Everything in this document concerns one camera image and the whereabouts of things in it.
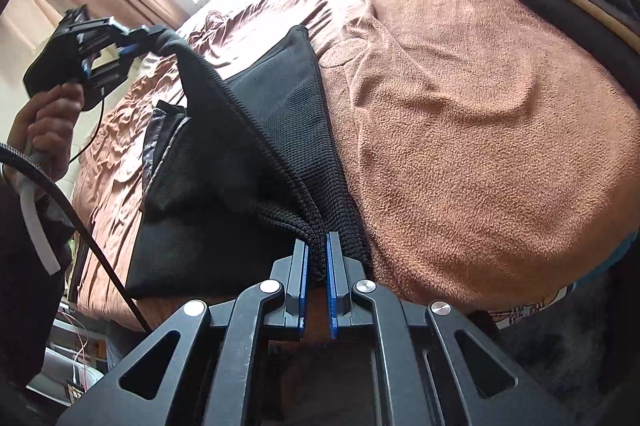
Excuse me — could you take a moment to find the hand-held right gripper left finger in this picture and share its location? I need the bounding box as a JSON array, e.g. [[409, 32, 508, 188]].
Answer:
[[55, 238, 312, 426]]

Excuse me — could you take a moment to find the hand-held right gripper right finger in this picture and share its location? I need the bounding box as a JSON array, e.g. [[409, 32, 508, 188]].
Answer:
[[325, 232, 573, 426]]

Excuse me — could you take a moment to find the dark fluffy rug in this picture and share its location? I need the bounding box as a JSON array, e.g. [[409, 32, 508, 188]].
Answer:
[[495, 266, 640, 426]]

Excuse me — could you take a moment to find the thin black cable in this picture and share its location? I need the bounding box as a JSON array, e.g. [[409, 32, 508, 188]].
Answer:
[[67, 98, 106, 165]]

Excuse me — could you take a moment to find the white cable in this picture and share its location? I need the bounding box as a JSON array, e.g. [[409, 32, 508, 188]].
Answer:
[[60, 311, 101, 387]]

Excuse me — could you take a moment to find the black t-shirt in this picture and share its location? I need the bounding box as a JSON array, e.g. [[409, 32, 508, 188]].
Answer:
[[125, 24, 373, 301]]

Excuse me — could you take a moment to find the person's left forearm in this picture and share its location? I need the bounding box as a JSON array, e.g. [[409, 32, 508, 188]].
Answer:
[[0, 166, 76, 387]]

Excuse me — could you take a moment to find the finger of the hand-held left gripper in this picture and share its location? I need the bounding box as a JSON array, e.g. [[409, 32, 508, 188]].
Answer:
[[87, 48, 149, 82], [112, 20, 172, 52]]

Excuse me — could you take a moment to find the person's left hand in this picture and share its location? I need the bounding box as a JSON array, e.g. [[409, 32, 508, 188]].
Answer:
[[7, 82, 86, 183]]

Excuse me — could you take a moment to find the black braided cable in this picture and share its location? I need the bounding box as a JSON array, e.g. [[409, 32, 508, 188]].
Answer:
[[0, 145, 153, 334]]

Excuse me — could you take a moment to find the brown blanket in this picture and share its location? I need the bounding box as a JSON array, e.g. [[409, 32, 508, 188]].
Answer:
[[70, 0, 640, 332]]

